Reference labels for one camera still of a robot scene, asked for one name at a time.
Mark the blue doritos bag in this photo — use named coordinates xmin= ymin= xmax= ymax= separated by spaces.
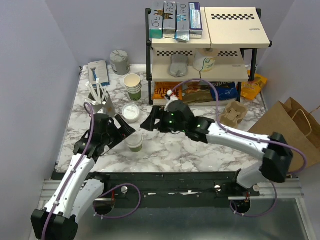
xmin=211 ymin=82 xmax=238 ymax=101

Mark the blue silver toothpaste box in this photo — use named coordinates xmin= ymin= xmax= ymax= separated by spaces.
xmin=175 ymin=2 xmax=190 ymax=43

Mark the purple white toothpaste box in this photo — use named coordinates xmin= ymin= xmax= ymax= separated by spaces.
xmin=188 ymin=2 xmax=203 ymax=39

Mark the orange kettle chips bag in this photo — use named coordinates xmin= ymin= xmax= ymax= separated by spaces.
xmin=152 ymin=82 xmax=183 ymax=100

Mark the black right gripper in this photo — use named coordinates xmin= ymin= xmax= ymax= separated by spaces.
xmin=140 ymin=104 xmax=187 ymax=133

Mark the grey stirrer holder cup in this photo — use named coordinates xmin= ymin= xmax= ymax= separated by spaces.
xmin=84 ymin=78 xmax=116 ymax=118

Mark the grey wrapped paper roll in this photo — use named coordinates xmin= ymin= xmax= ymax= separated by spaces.
xmin=110 ymin=50 xmax=131 ymax=76

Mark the grey scrubber sponge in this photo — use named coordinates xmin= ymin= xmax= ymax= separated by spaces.
xmin=168 ymin=54 xmax=189 ymax=78

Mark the brown paper bag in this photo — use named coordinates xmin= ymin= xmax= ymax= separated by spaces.
xmin=249 ymin=97 xmax=320 ymax=167

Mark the aluminium frame rail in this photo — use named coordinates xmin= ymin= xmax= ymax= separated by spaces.
xmin=36 ymin=180 xmax=78 ymax=240

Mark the stack of pulp cup carriers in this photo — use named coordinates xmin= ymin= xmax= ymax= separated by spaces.
xmin=218 ymin=101 xmax=248 ymax=129

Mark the green paper coffee cup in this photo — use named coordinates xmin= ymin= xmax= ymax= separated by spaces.
xmin=124 ymin=132 xmax=144 ymax=153

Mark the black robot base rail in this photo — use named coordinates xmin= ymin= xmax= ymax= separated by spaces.
xmin=85 ymin=171 xmax=260 ymax=209

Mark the teal toothpaste box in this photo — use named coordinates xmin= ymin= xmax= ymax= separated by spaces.
xmin=149 ymin=1 xmax=164 ymax=39

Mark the toilet paper roll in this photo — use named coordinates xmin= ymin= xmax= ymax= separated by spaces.
xmin=193 ymin=48 xmax=219 ymax=73

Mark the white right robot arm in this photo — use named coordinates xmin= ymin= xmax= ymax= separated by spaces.
xmin=140 ymin=100 xmax=293 ymax=196

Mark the black and cream shelf rack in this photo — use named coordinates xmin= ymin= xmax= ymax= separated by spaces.
xmin=145 ymin=7 xmax=272 ymax=105

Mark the stack of green paper cups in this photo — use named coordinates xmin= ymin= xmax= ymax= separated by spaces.
xmin=123 ymin=73 xmax=142 ymax=101

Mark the stack of white lids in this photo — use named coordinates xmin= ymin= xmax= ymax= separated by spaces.
xmin=122 ymin=103 xmax=140 ymax=123

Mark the brown snack bag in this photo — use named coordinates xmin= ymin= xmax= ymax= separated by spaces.
xmin=182 ymin=82 xmax=214 ymax=104

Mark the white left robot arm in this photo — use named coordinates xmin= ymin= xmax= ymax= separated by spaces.
xmin=31 ymin=113 xmax=135 ymax=240

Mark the yellow snack bag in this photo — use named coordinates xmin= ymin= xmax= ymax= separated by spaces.
xmin=240 ymin=73 xmax=268 ymax=101

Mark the blue razor package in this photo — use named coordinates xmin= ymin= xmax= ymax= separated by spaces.
xmin=88 ymin=60 xmax=110 ymax=88

